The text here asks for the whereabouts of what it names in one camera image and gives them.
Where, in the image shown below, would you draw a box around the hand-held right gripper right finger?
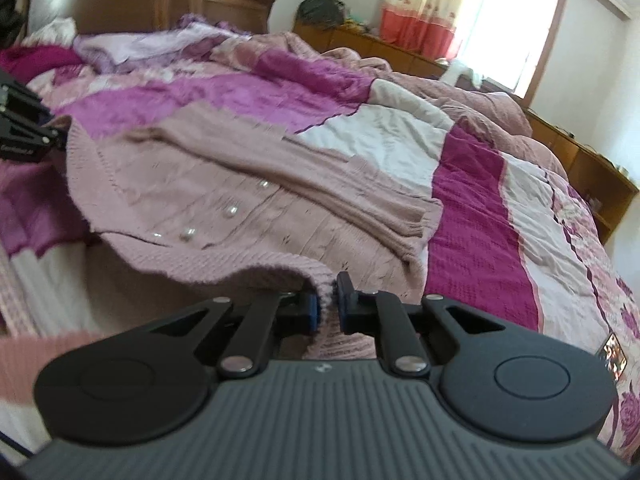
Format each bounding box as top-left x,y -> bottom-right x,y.
336,271 -> 507,377

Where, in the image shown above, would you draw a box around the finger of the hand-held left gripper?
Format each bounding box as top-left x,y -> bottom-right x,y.
0,71 -> 67,154

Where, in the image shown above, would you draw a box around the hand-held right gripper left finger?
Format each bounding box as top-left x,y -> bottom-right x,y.
145,290 -> 319,379

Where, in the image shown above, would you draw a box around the pink knit cardigan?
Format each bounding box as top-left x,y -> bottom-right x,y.
50,115 -> 444,361

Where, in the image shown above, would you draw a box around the dark hanging clothes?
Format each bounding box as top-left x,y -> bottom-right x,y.
0,0 -> 27,48

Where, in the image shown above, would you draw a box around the white cloth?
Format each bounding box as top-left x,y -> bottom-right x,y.
22,16 -> 77,47

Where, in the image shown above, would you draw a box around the lilac ruffled pillow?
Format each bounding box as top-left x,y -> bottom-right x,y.
74,14 -> 251,73

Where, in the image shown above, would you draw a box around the carved wooden headboard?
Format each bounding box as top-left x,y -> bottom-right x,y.
15,0 -> 281,43

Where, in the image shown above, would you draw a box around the magenta and white patchwork quilt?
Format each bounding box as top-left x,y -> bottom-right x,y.
0,42 -> 640,463

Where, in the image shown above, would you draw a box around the dark cloth bundle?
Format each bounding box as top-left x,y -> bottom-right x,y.
297,0 -> 347,29

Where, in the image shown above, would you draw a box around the floral curtain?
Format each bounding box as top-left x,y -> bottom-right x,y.
379,0 -> 503,62

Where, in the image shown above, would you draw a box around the bright window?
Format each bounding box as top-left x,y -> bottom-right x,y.
450,0 -> 572,102

